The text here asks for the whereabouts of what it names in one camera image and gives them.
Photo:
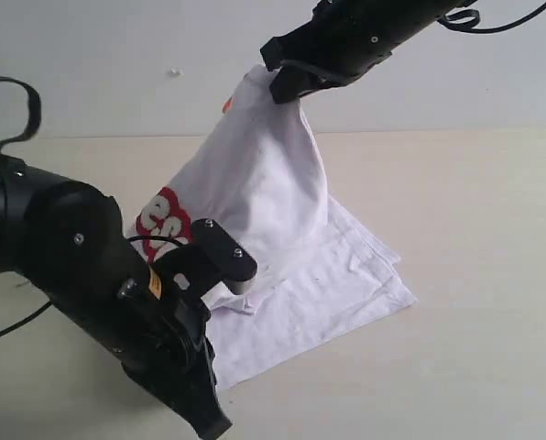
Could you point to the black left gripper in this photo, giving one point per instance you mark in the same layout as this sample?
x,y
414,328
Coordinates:
x,y
139,314

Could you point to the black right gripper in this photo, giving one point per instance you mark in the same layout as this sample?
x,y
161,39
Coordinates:
x,y
343,40

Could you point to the white t-shirt red patch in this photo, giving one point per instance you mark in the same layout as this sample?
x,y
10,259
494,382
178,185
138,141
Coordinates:
x,y
320,273

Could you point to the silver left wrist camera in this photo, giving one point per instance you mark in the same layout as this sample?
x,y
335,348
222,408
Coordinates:
x,y
235,266

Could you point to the orange neck label tag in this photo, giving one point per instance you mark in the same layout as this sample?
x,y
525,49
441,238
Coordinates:
x,y
227,105

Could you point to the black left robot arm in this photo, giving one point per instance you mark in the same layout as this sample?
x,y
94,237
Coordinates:
x,y
67,239

